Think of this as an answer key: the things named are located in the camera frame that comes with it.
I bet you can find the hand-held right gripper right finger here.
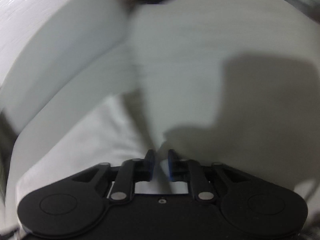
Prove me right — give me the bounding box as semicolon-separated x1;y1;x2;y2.
167;149;250;203

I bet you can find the grey sofa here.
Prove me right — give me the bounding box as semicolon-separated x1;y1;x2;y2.
0;0;320;240

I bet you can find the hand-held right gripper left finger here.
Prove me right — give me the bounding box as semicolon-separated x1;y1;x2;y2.
71;149;156;202

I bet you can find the white t-shirt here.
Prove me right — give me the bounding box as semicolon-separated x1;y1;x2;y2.
5;96;190;240

